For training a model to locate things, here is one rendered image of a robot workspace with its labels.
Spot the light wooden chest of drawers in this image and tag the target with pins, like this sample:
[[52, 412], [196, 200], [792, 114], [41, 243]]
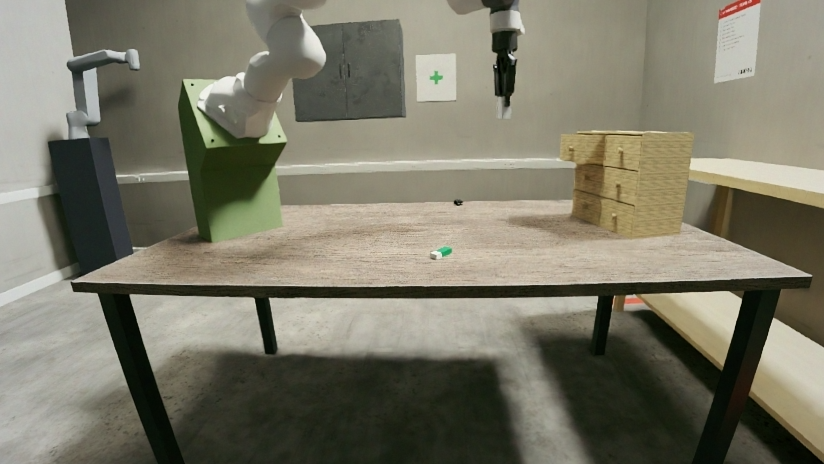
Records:
[[662, 183]]

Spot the white and green eraser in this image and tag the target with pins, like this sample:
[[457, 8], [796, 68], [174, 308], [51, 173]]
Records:
[[437, 254]]

